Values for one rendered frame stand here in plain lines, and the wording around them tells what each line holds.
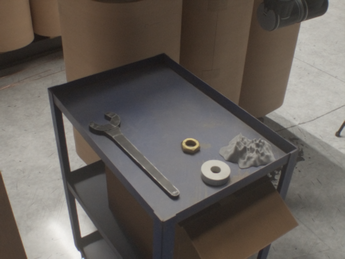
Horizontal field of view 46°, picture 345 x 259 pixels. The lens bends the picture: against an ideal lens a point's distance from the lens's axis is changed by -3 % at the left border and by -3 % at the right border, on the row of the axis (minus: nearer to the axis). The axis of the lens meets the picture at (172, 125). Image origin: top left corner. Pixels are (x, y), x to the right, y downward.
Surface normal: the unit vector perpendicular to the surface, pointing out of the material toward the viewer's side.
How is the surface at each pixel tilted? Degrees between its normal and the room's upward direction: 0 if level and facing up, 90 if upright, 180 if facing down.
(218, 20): 90
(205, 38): 90
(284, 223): 26
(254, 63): 90
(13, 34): 90
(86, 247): 0
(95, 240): 0
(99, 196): 0
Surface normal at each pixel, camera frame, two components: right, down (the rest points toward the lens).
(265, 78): 0.25, 0.59
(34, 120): 0.04, -0.80
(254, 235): 0.28, -0.49
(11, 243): 0.64, 0.48
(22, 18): 0.86, 0.33
